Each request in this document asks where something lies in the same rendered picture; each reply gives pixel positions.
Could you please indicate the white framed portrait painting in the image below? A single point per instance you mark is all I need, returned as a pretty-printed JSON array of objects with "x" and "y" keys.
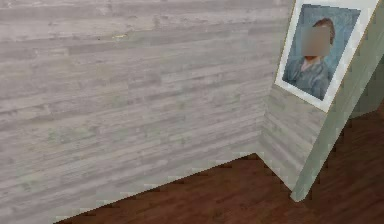
[{"x": 310, "y": 73}]

